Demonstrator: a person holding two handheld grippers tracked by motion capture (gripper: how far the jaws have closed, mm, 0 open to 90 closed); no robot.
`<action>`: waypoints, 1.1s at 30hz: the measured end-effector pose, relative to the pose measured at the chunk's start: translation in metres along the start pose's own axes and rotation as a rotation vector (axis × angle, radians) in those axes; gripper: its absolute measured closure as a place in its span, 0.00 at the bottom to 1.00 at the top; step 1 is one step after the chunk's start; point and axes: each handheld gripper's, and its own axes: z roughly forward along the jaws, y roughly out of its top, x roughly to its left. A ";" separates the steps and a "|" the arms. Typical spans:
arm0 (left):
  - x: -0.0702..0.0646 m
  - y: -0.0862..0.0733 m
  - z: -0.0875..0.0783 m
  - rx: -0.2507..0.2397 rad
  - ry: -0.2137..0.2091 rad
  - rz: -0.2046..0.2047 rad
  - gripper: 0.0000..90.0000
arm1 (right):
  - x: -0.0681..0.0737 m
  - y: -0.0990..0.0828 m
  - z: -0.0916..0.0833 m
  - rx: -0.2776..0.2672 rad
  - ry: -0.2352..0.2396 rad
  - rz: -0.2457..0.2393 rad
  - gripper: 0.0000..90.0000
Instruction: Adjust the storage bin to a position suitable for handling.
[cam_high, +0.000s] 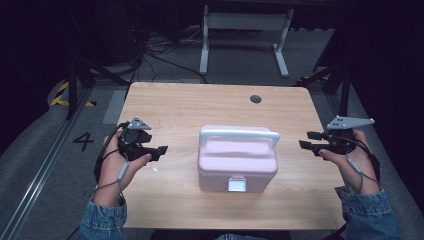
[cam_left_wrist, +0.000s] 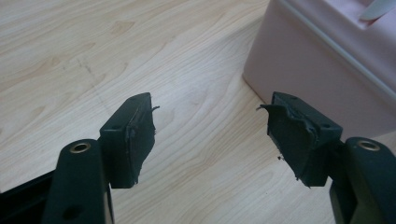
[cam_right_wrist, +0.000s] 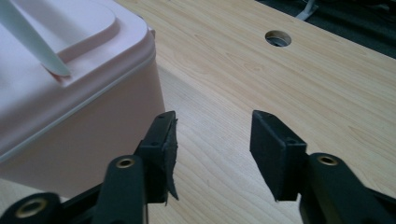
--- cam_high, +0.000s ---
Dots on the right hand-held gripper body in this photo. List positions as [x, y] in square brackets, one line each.
[340, 141]

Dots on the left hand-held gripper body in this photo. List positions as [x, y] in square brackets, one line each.
[133, 146]

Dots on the person's left hand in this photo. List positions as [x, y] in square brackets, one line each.
[111, 170]

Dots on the person's right hand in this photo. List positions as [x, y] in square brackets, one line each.
[355, 170]

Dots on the black metal stand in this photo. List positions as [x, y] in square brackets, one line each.
[345, 86]
[71, 83]

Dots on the dark round table grommet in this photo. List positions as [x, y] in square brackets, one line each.
[255, 99]

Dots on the person's denim lap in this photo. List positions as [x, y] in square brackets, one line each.
[240, 237]

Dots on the metal floor rail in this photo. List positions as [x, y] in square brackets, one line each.
[36, 176]

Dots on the white metal stand frame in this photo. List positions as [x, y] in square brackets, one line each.
[246, 21]

